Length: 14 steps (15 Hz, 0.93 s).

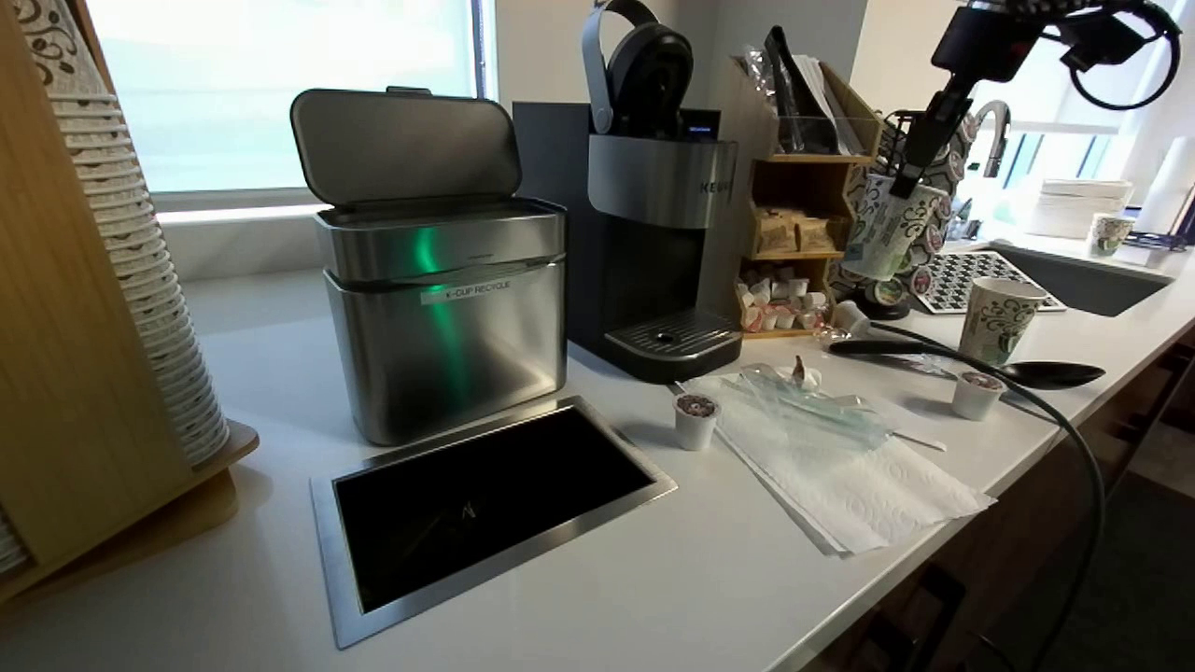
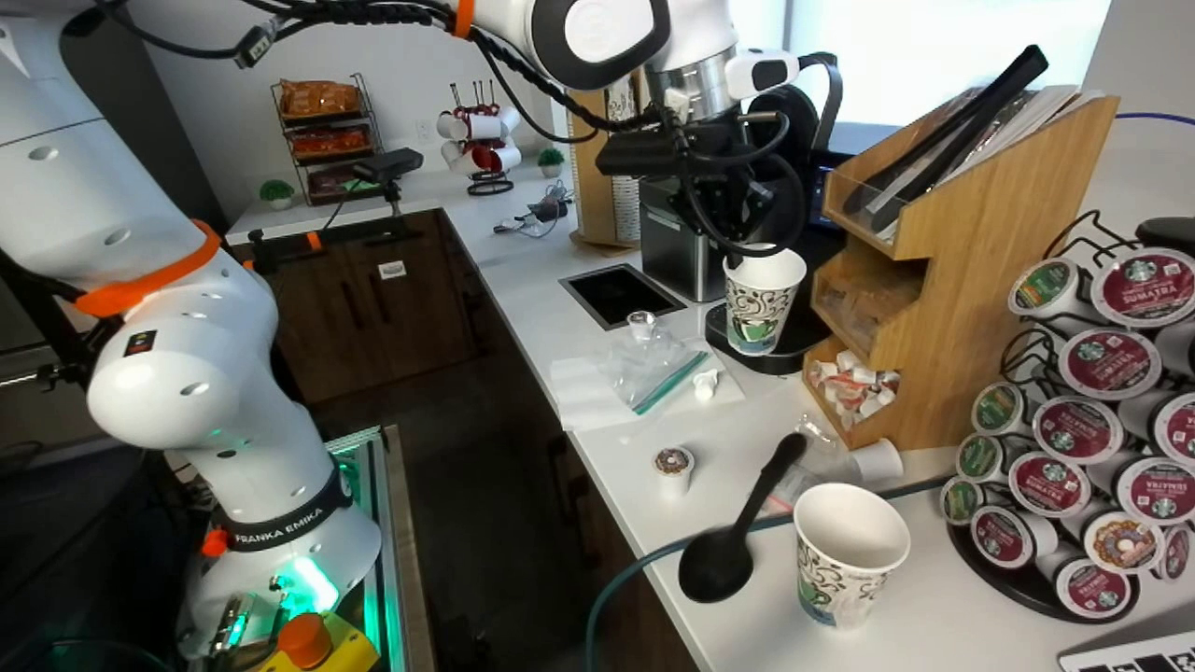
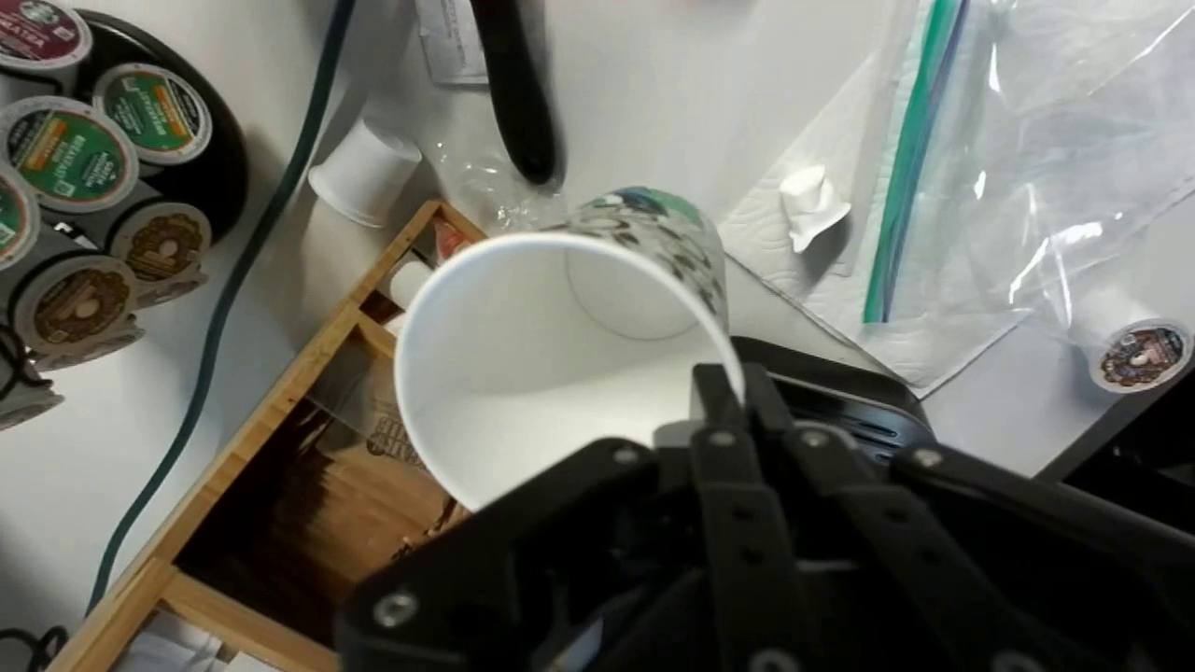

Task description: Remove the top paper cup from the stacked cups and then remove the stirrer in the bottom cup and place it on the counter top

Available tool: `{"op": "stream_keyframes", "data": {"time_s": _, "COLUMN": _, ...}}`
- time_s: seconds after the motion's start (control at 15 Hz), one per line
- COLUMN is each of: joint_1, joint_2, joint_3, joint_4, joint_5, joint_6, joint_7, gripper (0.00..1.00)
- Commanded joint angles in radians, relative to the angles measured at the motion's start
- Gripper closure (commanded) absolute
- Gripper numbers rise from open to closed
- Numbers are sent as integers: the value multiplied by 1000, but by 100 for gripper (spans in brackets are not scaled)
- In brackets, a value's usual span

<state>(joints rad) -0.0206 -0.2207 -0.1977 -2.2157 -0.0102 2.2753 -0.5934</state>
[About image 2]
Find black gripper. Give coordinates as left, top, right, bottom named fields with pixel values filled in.
left=678, top=112, right=781, bottom=258

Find printed paper cup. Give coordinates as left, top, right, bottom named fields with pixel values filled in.
left=722, top=244, right=810, bottom=363
left=790, top=481, right=916, bottom=633

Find wooden cup dispenser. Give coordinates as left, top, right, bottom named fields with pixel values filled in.
left=567, top=73, right=651, bottom=252

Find small white creamer cup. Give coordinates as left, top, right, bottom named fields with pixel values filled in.
left=687, top=363, right=727, bottom=402
left=855, top=363, right=905, bottom=402
left=852, top=436, right=908, bottom=493
left=815, top=351, right=857, bottom=391

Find stainless steel trash bin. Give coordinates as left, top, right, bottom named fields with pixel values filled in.
left=639, top=171, right=732, bottom=310

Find black silver coffee machine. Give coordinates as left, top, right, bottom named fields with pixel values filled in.
left=703, top=48, right=852, bottom=376

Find clear zip bag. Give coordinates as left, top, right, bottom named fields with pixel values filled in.
left=610, top=329, right=713, bottom=420

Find black tongs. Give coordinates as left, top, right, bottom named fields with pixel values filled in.
left=842, top=40, right=1053, bottom=237

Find wooden condiment organizer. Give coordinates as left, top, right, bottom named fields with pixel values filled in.
left=799, top=88, right=1119, bottom=451

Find bright window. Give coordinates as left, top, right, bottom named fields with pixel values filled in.
left=725, top=0, right=1113, bottom=126

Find donut print coffee pod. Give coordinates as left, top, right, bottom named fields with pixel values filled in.
left=651, top=445, right=698, bottom=502

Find green lid coffee pod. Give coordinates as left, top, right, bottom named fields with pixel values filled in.
left=936, top=475, right=987, bottom=532
left=969, top=376, right=1030, bottom=442
left=952, top=430, right=1008, bottom=486
left=1008, top=258, right=1083, bottom=323

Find large black plastic spoon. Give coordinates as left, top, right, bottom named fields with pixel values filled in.
left=677, top=430, right=810, bottom=610

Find black desk device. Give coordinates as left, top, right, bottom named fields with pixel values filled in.
left=347, top=147, right=427, bottom=202

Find red lid coffee pod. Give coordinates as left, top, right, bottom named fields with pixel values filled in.
left=1113, top=455, right=1195, bottom=532
left=1149, top=389, right=1195, bottom=470
left=1152, top=524, right=1195, bottom=585
left=1003, top=450, right=1093, bottom=524
left=966, top=504, right=1039, bottom=573
left=1055, top=324, right=1164, bottom=402
left=1090, top=244, right=1195, bottom=329
left=1028, top=391, right=1126, bottom=468
left=1053, top=558, right=1140, bottom=624

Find dark wood cabinet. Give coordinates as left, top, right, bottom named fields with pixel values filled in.
left=240, top=211, right=703, bottom=672

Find snack shelf rack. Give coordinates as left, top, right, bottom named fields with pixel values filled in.
left=267, top=74, right=377, bottom=206

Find brown lid coffee pod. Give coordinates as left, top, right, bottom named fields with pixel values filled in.
left=1078, top=509, right=1170, bottom=578

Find yellow emergency stop button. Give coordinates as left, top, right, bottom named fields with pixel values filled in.
left=254, top=610, right=377, bottom=672

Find black charger with cable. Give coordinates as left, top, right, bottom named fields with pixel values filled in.
left=490, top=182, right=576, bottom=244

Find wire mug rack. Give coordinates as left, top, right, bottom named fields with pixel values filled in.
left=433, top=79, right=526, bottom=180

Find dark teal power cable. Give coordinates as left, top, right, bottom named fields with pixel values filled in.
left=580, top=470, right=957, bottom=672

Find thin blue cable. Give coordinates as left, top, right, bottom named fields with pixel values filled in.
left=1113, top=105, right=1195, bottom=131

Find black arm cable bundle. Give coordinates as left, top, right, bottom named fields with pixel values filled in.
left=59, top=0, right=815, bottom=271

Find black wire pod carousel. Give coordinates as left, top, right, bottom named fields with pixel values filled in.
left=936, top=206, right=1195, bottom=626

